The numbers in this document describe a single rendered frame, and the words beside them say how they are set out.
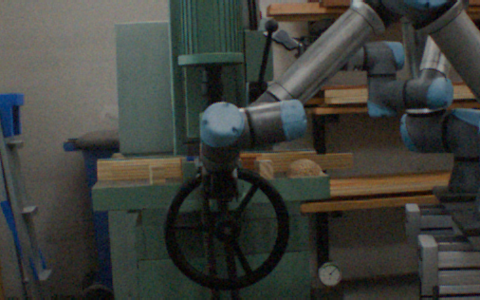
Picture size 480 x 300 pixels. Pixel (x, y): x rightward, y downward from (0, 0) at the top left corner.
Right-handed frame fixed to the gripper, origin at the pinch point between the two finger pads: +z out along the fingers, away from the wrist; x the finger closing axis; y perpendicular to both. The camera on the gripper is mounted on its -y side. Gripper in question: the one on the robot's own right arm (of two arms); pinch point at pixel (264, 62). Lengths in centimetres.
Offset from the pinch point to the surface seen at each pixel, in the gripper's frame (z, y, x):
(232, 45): 6.9, -6.6, -8.2
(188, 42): 18.5, -6.5, -9.3
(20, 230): 77, -82, 22
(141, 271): 33, -18, 48
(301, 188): -8.4, -11.1, 30.1
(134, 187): 33.4, -10.2, 28.3
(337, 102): -60, -183, -61
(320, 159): -16.4, -23.2, 18.7
